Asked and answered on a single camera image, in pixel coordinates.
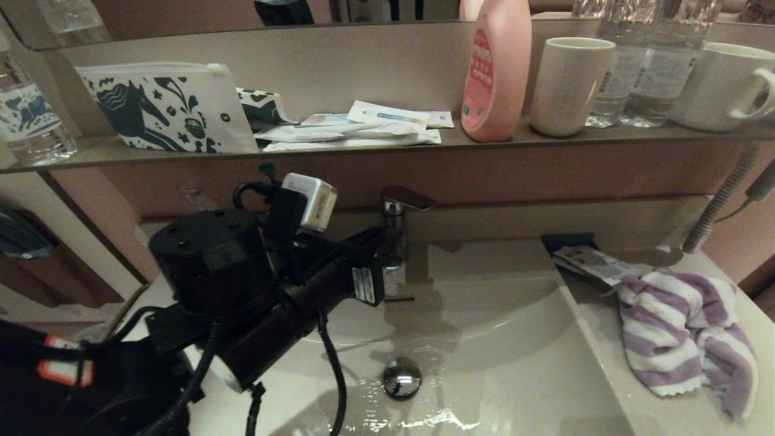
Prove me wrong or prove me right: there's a chrome sink faucet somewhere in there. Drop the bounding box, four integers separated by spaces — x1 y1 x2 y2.
380 186 437 271

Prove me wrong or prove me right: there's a purple white striped towel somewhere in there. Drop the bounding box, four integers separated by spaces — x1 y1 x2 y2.
616 269 759 421

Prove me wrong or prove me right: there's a white ceramic sink basin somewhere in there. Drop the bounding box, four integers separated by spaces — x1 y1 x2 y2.
176 239 636 436

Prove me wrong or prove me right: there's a long flat white packet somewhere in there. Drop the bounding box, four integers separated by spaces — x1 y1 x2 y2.
263 130 443 152

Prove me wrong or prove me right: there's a white toothbrush packet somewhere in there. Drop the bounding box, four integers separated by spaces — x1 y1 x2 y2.
256 122 424 144

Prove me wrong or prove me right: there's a chrome drain stopper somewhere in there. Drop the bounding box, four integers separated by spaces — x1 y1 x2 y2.
383 357 423 400

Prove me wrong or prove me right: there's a white packet blue print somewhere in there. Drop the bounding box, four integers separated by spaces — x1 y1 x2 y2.
347 101 432 133

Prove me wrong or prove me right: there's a pale thin packet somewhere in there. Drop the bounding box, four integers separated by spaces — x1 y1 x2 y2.
302 113 354 127

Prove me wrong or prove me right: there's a small clear plastic bottle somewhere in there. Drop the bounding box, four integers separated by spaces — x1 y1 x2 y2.
177 182 206 213

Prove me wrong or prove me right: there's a small folded printed pouch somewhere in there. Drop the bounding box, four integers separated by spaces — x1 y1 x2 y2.
236 88 299 133

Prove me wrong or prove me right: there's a black flat tray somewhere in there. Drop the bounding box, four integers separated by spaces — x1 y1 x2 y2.
541 234 597 255

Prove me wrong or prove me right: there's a pink lotion bottle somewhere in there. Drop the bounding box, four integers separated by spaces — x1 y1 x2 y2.
460 0 533 143

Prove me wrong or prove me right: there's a brown wooden side shelf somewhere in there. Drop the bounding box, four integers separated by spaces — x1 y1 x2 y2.
0 209 126 309

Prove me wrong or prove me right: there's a printed paper packet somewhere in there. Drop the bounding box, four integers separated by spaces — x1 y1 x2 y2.
551 245 653 286

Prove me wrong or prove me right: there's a white pouch horse print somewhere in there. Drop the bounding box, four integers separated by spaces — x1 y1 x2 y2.
74 62 259 154

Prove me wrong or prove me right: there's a clear water bottle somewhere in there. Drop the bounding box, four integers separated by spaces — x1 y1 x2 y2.
619 0 722 128
572 0 644 128

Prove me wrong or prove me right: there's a dark blue rounded object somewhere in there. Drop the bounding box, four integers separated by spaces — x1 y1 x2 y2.
0 206 55 260

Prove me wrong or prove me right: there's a water bottle blue label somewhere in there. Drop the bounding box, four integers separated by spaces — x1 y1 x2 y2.
0 30 78 167

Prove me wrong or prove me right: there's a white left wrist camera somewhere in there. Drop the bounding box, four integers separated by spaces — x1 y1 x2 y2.
282 173 338 233

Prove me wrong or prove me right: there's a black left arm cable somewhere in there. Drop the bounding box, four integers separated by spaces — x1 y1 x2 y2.
318 310 347 436

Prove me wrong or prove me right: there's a brown wall shelf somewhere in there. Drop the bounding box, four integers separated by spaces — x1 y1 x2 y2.
0 117 775 175

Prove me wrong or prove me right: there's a white handleless cup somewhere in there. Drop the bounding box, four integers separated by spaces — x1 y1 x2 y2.
530 37 617 137

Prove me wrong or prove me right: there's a wall mirror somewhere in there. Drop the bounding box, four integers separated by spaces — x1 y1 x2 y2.
0 0 775 52

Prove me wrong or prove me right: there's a grey corrugated hose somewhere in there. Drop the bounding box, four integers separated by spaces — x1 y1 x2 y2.
683 148 759 255

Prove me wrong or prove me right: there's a white mug with handle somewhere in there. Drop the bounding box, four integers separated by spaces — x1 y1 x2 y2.
669 42 775 133

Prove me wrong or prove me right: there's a grey handset with cord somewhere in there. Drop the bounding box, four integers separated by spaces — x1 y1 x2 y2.
713 170 775 226

